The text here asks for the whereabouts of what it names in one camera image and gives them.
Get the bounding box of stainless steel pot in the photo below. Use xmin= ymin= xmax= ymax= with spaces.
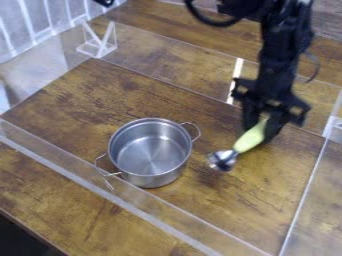
xmin=93 ymin=118 xmax=201 ymax=189

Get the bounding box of clear acrylic front barrier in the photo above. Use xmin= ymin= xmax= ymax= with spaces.
xmin=0 ymin=119 xmax=271 ymax=256

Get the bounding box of clear acrylic triangle bracket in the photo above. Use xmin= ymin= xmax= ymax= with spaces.
xmin=76 ymin=21 xmax=117 ymax=59

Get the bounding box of black cable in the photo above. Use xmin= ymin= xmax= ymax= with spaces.
xmin=182 ymin=0 xmax=251 ymax=28

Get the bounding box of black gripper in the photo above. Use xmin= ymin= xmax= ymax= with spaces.
xmin=230 ymin=54 xmax=311 ymax=143

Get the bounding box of green handled metal spoon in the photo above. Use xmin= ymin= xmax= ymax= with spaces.
xmin=206 ymin=119 xmax=267 ymax=172

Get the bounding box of clear acrylic right barrier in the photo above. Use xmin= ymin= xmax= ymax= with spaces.
xmin=279 ymin=90 xmax=342 ymax=256

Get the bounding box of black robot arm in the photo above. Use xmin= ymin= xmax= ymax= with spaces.
xmin=217 ymin=0 xmax=313 ymax=143

